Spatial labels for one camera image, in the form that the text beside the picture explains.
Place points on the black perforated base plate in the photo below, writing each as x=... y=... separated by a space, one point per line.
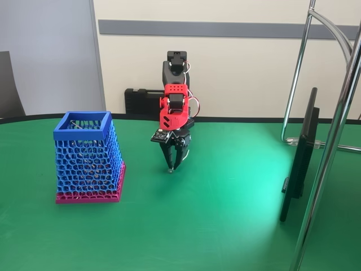
x=191 y=122

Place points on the blue and magenta mesh basket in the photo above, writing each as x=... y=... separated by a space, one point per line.
x=81 y=132

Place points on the green table cloth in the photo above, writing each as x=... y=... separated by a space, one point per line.
x=197 y=226

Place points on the black monitor on stand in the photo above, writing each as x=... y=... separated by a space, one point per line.
x=301 y=158

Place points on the black plastic tool case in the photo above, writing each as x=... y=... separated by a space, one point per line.
x=135 y=101

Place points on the small gripper camera board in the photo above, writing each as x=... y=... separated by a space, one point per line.
x=160 y=136

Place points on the dark chair backrest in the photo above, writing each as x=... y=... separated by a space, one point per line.
x=8 y=84

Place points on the chrome tube stand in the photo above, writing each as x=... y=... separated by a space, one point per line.
x=323 y=169

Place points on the grey wall rail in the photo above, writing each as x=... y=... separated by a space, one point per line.
x=197 y=29

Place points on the clear plastic clip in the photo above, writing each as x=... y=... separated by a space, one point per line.
x=292 y=140

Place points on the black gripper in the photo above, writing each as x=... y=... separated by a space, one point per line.
x=178 y=143

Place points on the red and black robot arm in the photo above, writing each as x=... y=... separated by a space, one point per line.
x=173 y=118

